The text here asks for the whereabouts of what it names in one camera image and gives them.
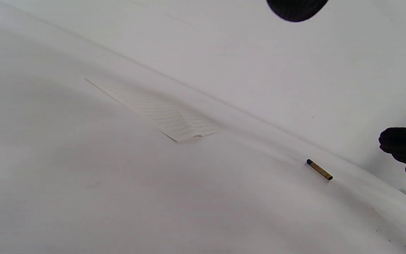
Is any person's left hand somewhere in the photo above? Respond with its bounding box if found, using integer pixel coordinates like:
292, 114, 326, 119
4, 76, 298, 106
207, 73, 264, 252
266, 0, 329, 23

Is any black yellow-label wax crayon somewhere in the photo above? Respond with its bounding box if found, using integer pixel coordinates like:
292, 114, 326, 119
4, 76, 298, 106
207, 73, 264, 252
306, 159, 333, 181

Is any lined white paper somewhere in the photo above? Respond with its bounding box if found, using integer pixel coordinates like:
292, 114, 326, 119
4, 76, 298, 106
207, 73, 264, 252
85, 78, 222, 143

